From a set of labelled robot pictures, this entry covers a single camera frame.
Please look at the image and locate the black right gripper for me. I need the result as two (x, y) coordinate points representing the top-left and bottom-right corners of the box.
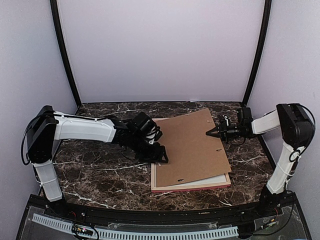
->
(206, 120), (243, 144)

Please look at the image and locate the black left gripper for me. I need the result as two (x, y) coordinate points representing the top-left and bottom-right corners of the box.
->
(128, 133), (169, 163)

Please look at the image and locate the brown cardboard backing board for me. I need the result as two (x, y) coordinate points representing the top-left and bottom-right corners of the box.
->
(155, 108), (232, 187)

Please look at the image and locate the pink wooden picture frame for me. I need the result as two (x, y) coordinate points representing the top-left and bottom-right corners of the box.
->
(151, 118), (231, 193)

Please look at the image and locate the cat and books photo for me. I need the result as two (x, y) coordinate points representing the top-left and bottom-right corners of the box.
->
(181, 173), (229, 186)

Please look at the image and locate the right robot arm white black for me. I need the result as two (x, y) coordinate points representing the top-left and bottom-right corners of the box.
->
(205, 103), (316, 217)

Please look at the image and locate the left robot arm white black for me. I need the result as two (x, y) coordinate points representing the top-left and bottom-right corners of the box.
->
(20, 105), (169, 218)

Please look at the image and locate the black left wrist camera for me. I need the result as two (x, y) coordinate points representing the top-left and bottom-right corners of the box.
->
(132, 112), (163, 144)

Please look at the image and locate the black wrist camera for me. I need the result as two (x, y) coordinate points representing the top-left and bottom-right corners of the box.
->
(236, 107), (254, 126)
(132, 112), (163, 144)

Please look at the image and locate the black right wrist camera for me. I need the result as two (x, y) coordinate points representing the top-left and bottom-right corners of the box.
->
(236, 107), (254, 126)

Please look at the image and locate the black front table rail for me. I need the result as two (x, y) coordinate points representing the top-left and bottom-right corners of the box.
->
(27, 193), (298, 226)

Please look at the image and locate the white slotted cable duct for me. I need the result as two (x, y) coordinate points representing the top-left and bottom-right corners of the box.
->
(31, 213), (239, 240)

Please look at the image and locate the black right corner post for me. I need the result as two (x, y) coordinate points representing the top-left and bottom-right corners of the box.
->
(240, 0), (272, 107)

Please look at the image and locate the black corner post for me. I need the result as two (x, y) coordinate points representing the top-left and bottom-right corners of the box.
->
(49, 0), (82, 108)
(240, 0), (272, 107)

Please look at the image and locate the black left corner post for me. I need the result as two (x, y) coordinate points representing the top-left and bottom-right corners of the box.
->
(49, 0), (82, 108)

